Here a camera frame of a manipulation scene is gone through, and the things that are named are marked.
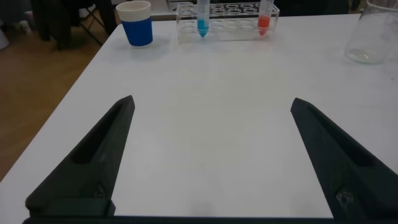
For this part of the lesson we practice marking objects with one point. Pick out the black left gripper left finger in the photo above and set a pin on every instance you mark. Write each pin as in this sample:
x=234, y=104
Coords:
x=90, y=174

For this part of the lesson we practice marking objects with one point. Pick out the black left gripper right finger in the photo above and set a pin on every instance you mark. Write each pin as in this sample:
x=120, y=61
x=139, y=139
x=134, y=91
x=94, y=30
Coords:
x=351, y=174

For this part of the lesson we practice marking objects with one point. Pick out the blue pigment test tube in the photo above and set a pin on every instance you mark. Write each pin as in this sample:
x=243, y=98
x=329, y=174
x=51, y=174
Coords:
x=203, y=25

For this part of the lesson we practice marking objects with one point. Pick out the clear glass beaker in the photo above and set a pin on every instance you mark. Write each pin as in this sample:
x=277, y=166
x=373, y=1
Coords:
x=370, y=40

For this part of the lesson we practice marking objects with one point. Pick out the orange pigment test tube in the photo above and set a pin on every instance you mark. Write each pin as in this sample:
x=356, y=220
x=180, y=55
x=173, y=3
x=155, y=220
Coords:
x=264, y=23

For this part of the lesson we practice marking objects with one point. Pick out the clear acrylic tube rack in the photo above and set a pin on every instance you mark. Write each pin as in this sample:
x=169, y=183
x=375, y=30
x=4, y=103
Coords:
x=230, y=28

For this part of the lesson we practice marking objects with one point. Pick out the blue white paper cup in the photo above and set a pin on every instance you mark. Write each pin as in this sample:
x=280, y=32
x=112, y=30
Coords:
x=136, y=31

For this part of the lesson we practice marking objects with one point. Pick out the black folding chair with jacket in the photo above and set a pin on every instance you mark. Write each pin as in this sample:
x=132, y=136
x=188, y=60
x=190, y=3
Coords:
x=53, y=18

